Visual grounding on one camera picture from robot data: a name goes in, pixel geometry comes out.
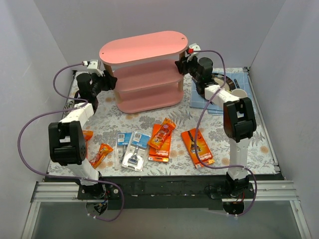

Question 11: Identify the aluminium frame rail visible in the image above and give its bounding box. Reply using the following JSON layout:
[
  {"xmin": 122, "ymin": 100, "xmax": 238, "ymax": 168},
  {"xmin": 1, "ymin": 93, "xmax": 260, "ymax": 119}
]
[{"xmin": 21, "ymin": 180, "xmax": 311, "ymax": 239}]

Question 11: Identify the black handled knife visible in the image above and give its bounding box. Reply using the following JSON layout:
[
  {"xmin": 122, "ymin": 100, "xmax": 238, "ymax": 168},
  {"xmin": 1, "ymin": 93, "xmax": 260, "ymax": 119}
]
[{"xmin": 234, "ymin": 79, "xmax": 240, "ymax": 89}]

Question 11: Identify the pale yellow mug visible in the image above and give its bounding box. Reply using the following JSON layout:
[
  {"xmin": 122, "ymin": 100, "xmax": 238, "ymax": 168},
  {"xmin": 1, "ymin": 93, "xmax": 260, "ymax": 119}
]
[{"xmin": 231, "ymin": 89, "xmax": 248, "ymax": 99}]

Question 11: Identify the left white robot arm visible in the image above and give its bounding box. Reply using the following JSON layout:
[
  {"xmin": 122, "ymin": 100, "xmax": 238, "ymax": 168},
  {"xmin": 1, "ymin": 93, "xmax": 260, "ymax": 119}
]
[{"xmin": 48, "ymin": 70, "xmax": 117, "ymax": 199}]

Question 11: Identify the floral tablecloth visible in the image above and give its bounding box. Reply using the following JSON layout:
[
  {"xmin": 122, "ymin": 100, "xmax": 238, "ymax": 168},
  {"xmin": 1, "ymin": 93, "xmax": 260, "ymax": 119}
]
[{"xmin": 47, "ymin": 67, "xmax": 280, "ymax": 177}]

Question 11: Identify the blue checked placemat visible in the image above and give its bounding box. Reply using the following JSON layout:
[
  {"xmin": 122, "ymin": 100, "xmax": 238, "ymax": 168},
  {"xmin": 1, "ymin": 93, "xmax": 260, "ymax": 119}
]
[{"xmin": 190, "ymin": 68, "xmax": 253, "ymax": 115}]

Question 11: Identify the orange Bic razor bag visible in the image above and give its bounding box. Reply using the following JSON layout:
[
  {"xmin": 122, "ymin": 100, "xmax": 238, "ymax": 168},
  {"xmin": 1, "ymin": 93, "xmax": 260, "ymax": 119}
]
[
  {"xmin": 148, "ymin": 118, "xmax": 176, "ymax": 149},
  {"xmin": 82, "ymin": 130, "xmax": 94, "ymax": 143},
  {"xmin": 89, "ymin": 143, "xmax": 113, "ymax": 169}
]

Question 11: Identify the blue card razor pack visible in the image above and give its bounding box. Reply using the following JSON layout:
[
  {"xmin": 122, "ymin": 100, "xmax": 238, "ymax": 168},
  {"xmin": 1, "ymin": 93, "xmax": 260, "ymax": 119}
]
[{"xmin": 115, "ymin": 132, "xmax": 132, "ymax": 170}]

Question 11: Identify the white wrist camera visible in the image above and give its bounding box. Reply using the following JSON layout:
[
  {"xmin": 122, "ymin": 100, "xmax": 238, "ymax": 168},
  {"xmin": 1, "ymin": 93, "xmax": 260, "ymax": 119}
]
[
  {"xmin": 82, "ymin": 60, "xmax": 103, "ymax": 76},
  {"xmin": 187, "ymin": 43, "xmax": 201, "ymax": 56}
]

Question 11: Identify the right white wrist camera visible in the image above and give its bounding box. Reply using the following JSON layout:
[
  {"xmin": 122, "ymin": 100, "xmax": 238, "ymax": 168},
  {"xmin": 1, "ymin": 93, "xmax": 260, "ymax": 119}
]
[{"xmin": 187, "ymin": 43, "xmax": 201, "ymax": 56}]

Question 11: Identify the large orange Gillette Fusion5 box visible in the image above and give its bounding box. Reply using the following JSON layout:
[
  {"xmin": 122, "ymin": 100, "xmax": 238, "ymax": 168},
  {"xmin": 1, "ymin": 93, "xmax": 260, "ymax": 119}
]
[{"xmin": 181, "ymin": 128, "xmax": 215, "ymax": 168}]

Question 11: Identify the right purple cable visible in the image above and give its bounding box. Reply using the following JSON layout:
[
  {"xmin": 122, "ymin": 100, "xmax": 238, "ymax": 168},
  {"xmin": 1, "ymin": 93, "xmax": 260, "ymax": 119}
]
[{"xmin": 194, "ymin": 49, "xmax": 257, "ymax": 218}]

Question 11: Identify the pink three-tier shelf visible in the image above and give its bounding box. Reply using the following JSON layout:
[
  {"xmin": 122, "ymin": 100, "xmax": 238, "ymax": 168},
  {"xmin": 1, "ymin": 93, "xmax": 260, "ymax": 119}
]
[{"xmin": 99, "ymin": 30, "xmax": 188, "ymax": 114}]

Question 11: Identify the small orange Gillette Fusion box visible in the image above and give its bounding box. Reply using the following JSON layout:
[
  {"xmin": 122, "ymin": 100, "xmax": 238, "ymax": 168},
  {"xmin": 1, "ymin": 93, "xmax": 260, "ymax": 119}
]
[{"xmin": 149, "ymin": 133, "xmax": 171, "ymax": 163}]

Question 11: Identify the clear blister razor pack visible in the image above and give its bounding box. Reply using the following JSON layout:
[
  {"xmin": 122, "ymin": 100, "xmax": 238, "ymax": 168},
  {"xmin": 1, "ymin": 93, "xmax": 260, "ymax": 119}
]
[{"xmin": 121, "ymin": 131, "xmax": 151, "ymax": 172}]

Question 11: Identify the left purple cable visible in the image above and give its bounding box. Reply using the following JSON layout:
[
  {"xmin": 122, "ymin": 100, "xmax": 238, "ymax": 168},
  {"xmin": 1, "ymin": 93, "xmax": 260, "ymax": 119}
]
[{"xmin": 19, "ymin": 62, "xmax": 125, "ymax": 222}]

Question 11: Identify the dark rimmed cream plate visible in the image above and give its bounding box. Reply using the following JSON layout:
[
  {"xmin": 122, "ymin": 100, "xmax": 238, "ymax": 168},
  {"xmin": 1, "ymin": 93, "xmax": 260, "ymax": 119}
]
[{"xmin": 194, "ymin": 72, "xmax": 236, "ymax": 100}]

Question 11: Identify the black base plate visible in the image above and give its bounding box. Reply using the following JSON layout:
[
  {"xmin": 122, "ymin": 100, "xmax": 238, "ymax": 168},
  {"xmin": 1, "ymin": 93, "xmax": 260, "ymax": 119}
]
[{"xmin": 42, "ymin": 175, "xmax": 285, "ymax": 211}]

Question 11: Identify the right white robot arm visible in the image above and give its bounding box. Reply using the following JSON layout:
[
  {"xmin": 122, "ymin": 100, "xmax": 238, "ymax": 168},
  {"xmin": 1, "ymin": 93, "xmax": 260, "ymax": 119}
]
[{"xmin": 175, "ymin": 56, "xmax": 257, "ymax": 198}]

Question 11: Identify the purple cable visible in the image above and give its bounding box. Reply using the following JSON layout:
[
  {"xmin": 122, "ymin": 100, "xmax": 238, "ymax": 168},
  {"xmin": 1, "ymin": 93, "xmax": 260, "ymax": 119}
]
[
  {"xmin": 194, "ymin": 49, "xmax": 257, "ymax": 218},
  {"xmin": 19, "ymin": 62, "xmax": 125, "ymax": 222}
]

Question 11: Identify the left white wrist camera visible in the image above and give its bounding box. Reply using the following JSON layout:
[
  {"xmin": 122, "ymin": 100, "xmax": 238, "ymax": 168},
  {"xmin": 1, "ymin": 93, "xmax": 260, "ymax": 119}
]
[{"xmin": 82, "ymin": 60, "xmax": 103, "ymax": 76}]

